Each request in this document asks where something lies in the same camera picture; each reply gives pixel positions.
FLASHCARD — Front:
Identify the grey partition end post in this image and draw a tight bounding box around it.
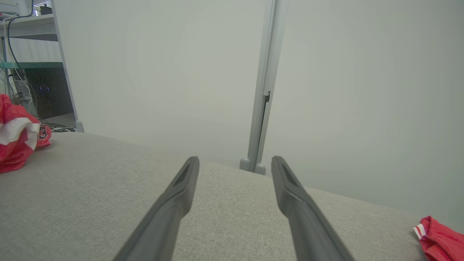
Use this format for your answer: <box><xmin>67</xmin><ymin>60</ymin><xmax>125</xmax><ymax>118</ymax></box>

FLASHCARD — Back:
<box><xmin>51</xmin><ymin>0</ymin><xmax>84</xmax><ymax>133</ymax></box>

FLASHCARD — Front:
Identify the black mesh computer tower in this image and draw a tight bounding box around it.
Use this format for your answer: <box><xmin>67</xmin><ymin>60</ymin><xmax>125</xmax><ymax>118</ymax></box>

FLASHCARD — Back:
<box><xmin>20</xmin><ymin>67</ymin><xmax>75</xmax><ymax>119</ymax></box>

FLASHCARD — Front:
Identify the black hanging cable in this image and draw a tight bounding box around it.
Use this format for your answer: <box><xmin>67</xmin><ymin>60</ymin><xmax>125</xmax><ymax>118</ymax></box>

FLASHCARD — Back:
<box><xmin>7</xmin><ymin>0</ymin><xmax>35</xmax><ymax>78</ymax></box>

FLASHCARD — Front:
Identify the grey partition post with feet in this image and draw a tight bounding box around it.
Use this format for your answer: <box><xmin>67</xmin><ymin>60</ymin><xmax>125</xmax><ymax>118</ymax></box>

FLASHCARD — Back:
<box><xmin>239</xmin><ymin>0</ymin><xmax>289</xmax><ymax>175</ymax></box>

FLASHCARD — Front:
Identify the white cylinder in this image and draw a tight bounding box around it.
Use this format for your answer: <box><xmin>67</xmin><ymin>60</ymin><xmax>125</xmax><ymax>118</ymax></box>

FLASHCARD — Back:
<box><xmin>16</xmin><ymin>0</ymin><xmax>34</xmax><ymax>17</ymax></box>

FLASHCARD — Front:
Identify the grey shelf board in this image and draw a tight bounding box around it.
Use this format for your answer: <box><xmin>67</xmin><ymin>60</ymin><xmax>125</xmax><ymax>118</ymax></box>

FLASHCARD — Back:
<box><xmin>0</xmin><ymin>14</ymin><xmax>58</xmax><ymax>41</ymax></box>

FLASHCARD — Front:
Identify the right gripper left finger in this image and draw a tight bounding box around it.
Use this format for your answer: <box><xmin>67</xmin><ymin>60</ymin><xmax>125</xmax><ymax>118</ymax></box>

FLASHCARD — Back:
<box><xmin>113</xmin><ymin>156</ymin><xmax>200</xmax><ymax>261</ymax></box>

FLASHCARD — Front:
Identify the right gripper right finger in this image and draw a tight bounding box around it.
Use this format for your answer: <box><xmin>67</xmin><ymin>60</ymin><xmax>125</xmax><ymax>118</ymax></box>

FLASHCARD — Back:
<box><xmin>271</xmin><ymin>156</ymin><xmax>354</xmax><ymax>261</ymax></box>

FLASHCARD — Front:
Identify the plain red garment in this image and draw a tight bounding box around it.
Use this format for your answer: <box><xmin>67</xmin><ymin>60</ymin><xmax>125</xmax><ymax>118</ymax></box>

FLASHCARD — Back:
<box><xmin>413</xmin><ymin>216</ymin><xmax>464</xmax><ymax>261</ymax></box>

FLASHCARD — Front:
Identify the teal shelf board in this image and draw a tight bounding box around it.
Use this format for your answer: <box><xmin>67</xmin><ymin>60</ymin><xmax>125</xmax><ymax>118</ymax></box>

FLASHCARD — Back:
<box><xmin>0</xmin><ymin>62</ymin><xmax>64</xmax><ymax>70</ymax></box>

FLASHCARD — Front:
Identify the cable bundle on floor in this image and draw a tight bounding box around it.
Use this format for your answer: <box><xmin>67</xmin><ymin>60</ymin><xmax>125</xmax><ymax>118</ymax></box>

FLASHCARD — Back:
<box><xmin>43</xmin><ymin>123</ymin><xmax>77</xmax><ymax>133</ymax></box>

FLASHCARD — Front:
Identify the red jersey with white sleeves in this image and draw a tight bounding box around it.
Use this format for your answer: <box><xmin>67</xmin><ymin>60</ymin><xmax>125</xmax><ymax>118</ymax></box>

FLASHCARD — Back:
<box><xmin>0</xmin><ymin>94</ymin><xmax>52</xmax><ymax>174</ymax></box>

